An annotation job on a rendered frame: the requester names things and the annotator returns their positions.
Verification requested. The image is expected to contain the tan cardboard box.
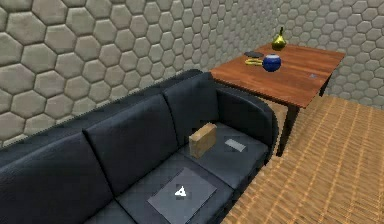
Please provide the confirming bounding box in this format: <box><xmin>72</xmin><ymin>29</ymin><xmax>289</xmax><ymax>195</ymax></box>
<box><xmin>188</xmin><ymin>122</ymin><xmax>218</xmax><ymax>160</ymax></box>

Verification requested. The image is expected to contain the small grey flat remote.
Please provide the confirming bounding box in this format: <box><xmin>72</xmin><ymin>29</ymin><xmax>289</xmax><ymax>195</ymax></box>
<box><xmin>224</xmin><ymin>138</ymin><xmax>247</xmax><ymax>153</ymax></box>

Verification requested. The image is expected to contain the dark blue sofa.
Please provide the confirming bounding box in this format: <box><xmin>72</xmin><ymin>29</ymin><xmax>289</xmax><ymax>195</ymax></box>
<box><xmin>0</xmin><ymin>69</ymin><xmax>280</xmax><ymax>224</ymax></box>

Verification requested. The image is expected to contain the black flat dish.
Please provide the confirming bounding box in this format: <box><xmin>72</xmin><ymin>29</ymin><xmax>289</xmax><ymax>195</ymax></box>
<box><xmin>243</xmin><ymin>50</ymin><xmax>265</xmax><ymax>59</ymax></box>

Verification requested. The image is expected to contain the grey closed laptop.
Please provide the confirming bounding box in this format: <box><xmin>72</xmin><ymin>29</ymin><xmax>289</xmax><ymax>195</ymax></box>
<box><xmin>147</xmin><ymin>166</ymin><xmax>218</xmax><ymax>224</ymax></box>

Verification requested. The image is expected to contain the blue round vase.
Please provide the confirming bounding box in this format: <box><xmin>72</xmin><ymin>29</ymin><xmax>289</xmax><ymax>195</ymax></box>
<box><xmin>262</xmin><ymin>53</ymin><xmax>282</xmax><ymax>73</ymax></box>

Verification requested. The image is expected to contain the brown wooden table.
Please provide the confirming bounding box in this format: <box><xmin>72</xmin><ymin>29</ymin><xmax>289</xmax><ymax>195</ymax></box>
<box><xmin>209</xmin><ymin>42</ymin><xmax>346</xmax><ymax>158</ymax></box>

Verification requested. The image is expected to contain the gold green vase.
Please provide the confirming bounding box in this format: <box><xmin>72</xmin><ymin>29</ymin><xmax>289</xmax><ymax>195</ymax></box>
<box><xmin>271</xmin><ymin>26</ymin><xmax>288</xmax><ymax>52</ymax></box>

